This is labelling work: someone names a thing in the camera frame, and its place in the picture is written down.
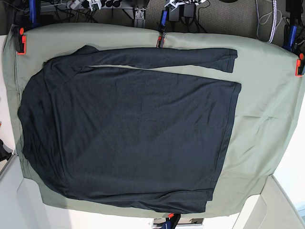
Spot dark navy long-sleeve T-shirt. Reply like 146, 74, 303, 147
18, 46, 242, 214

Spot orange black clamp top centre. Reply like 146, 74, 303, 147
156, 32, 166, 48

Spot orange black clamp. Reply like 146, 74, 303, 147
156, 32, 166, 48
12, 26, 26, 55
161, 213, 181, 229
295, 53, 305, 77

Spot orange black clamp bottom centre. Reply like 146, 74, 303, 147
161, 213, 181, 229

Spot sage green table cloth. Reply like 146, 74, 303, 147
2, 23, 305, 218

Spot white power strip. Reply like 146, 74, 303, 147
52, 0, 82, 10

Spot orange black clamp far left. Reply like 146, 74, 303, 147
12, 26, 26, 55

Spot orange black clamp far right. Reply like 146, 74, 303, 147
295, 53, 305, 77

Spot grey metal bracket post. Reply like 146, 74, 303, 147
134, 8, 146, 28

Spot blue clamp handle left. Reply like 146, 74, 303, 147
29, 0, 41, 28

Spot blue clamp handle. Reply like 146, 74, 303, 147
29, 0, 41, 28
282, 22, 297, 52

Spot blue clamp handle right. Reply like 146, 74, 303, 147
282, 22, 297, 52

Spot grey coiled cable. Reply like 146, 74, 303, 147
254, 0, 290, 43

